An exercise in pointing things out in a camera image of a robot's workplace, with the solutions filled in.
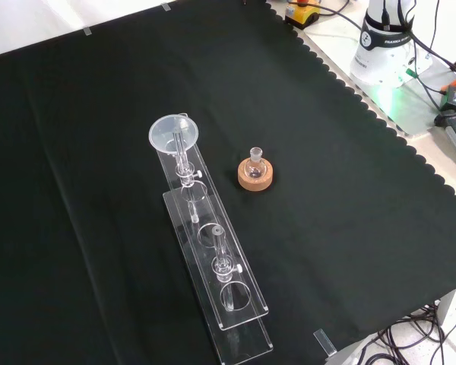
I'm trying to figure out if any black floor cable bundle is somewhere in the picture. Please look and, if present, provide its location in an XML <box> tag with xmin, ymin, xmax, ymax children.
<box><xmin>359</xmin><ymin>284</ymin><xmax>456</xmax><ymax>365</ymax></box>

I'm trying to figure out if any black stop button cable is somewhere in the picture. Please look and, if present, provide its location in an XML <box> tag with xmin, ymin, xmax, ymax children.
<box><xmin>315</xmin><ymin>0</ymin><xmax>366</xmax><ymax>32</ymax></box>

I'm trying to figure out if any clear plastic funnel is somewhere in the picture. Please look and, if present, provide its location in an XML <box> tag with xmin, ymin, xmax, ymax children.
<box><xmin>148</xmin><ymin>113</ymin><xmax>200</xmax><ymax>157</ymax></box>

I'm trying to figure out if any cork ring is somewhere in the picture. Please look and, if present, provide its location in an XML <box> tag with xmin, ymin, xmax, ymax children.
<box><xmin>237</xmin><ymin>156</ymin><xmax>274</xmax><ymax>192</ymax></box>

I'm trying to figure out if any small round-bottom glass flask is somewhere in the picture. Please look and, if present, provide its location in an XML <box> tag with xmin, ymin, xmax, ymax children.
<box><xmin>245</xmin><ymin>147</ymin><xmax>268</xmax><ymax>180</ymax></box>

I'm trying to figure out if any clear acrylic funnel stand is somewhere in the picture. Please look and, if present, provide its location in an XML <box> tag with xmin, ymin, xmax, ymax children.
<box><xmin>154</xmin><ymin>127</ymin><xmax>274</xmax><ymax>365</ymax></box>

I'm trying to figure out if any black scalloped bench cloth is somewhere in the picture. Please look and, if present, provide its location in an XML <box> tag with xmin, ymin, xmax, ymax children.
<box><xmin>0</xmin><ymin>0</ymin><xmax>456</xmax><ymax>365</ymax></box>

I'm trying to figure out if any grey metal base plate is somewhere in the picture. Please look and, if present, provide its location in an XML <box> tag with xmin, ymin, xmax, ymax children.
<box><xmin>359</xmin><ymin>62</ymin><xmax>454</xmax><ymax>137</ymax></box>

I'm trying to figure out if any yellow stop button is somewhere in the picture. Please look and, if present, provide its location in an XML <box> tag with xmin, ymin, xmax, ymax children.
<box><xmin>283</xmin><ymin>0</ymin><xmax>321</xmax><ymax>30</ymax></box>

